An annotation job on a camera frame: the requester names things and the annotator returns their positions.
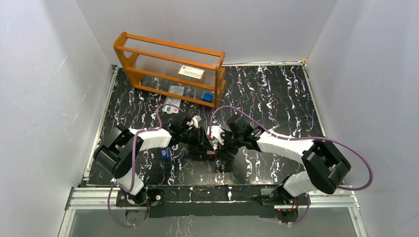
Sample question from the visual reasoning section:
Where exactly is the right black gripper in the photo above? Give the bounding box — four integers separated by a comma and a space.
215, 128, 244, 162

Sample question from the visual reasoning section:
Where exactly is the blue stapler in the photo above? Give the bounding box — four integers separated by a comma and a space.
160, 148, 170, 160

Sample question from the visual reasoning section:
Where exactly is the red white staple box sleeve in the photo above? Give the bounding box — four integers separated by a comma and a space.
206, 147, 218, 157

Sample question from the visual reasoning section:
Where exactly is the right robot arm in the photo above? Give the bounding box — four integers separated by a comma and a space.
208, 115, 351, 204

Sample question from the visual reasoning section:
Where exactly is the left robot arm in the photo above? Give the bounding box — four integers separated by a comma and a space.
93, 113, 214, 205

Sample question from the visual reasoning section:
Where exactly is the small blue cube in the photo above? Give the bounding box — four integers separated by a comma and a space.
202, 92, 213, 103

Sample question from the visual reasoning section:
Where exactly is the clear plastic label packet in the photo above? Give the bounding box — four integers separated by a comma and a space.
163, 85, 184, 114

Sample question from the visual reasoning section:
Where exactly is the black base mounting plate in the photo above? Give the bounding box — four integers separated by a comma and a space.
116, 185, 310, 220

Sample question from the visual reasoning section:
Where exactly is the white staple box on shelf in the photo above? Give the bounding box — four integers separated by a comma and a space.
178, 65, 205, 82

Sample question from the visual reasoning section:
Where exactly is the orange wooden shelf rack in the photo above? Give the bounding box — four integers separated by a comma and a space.
113, 32, 226, 108

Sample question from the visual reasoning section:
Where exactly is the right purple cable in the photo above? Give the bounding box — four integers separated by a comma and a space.
209, 105, 374, 226

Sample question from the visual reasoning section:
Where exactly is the aluminium frame rail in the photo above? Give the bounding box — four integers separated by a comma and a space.
65, 186, 359, 209

